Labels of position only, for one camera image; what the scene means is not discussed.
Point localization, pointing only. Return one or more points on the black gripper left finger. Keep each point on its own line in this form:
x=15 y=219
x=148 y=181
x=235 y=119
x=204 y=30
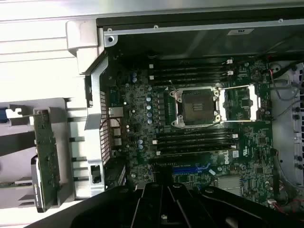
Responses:
x=133 y=209

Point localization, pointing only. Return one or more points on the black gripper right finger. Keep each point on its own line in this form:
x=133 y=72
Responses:
x=190 y=209

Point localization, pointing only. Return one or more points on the blue expansion slot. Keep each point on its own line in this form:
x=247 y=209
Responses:
x=203 y=170

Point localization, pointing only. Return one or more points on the silver chipset heatsink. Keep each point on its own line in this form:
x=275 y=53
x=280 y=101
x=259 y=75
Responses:
x=229 y=186

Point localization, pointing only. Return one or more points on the silver USB port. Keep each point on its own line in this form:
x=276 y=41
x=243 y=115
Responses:
x=118 y=141
x=118 y=133

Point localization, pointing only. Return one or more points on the silver square port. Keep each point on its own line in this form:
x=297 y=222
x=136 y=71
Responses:
x=116 y=123

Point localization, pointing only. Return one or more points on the green motherboard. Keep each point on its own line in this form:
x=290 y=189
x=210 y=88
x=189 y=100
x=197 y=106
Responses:
x=137 y=114

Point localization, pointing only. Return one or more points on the silver ethernet port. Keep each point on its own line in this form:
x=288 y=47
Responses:
x=116 y=112

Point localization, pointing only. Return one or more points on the CPU socket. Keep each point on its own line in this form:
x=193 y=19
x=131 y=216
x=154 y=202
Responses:
x=197 y=107

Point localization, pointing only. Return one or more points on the grey parts rack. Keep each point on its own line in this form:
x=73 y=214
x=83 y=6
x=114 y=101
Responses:
x=66 y=114

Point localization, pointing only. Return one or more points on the open black PC case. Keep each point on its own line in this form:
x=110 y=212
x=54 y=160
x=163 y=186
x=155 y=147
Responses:
x=95 y=95

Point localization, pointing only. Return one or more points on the grey metal disk bay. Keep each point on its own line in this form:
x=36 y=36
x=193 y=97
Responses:
x=285 y=133

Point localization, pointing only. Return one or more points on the thin metal locking lever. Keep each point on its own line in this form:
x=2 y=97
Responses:
x=172 y=85

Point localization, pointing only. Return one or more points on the silver socket cover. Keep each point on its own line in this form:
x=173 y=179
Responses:
x=257 y=102

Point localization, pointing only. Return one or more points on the hard disk with blue carrier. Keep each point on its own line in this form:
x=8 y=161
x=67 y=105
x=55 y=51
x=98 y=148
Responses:
x=2 y=116

